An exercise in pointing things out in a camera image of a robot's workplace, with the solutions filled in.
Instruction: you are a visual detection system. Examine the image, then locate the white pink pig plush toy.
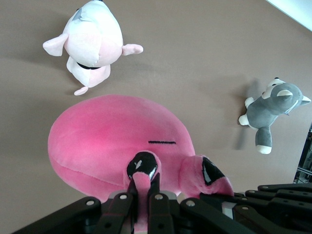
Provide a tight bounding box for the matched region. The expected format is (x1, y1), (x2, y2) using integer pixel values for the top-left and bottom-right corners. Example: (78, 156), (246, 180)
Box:
(42, 0), (144, 96)

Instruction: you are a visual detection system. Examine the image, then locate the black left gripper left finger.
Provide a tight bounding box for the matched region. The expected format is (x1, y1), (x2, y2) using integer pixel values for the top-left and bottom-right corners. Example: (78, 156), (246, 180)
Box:
(14, 179), (137, 234)

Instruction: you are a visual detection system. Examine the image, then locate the dark metal rack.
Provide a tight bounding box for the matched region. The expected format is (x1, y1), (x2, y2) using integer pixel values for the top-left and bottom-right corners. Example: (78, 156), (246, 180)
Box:
(294, 121), (312, 184)

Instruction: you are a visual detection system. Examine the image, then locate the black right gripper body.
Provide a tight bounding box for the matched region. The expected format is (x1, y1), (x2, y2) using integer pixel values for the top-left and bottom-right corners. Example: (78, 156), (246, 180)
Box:
(233, 196), (312, 234)

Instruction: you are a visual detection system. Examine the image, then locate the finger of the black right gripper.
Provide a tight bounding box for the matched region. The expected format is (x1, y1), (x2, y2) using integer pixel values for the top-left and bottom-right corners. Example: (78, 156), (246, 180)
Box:
(199, 189), (312, 203)
(257, 182), (312, 194)

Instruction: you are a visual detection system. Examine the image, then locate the grey white husky plush toy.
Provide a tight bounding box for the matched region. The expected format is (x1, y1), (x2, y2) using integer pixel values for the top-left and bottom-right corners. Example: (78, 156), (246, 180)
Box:
(238, 77), (312, 155)

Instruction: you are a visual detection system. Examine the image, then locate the pink flamingo plush toy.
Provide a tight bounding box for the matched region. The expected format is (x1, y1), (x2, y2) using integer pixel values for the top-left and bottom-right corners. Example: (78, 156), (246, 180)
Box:
(47, 95), (235, 234)

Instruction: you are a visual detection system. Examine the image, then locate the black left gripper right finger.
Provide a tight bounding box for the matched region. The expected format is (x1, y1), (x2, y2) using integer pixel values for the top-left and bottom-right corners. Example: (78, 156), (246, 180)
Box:
(147, 173), (247, 234)

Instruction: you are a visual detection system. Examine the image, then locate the brown table cover sheet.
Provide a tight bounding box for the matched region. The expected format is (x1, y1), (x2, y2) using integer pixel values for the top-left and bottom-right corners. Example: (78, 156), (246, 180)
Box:
(0, 0), (312, 234)

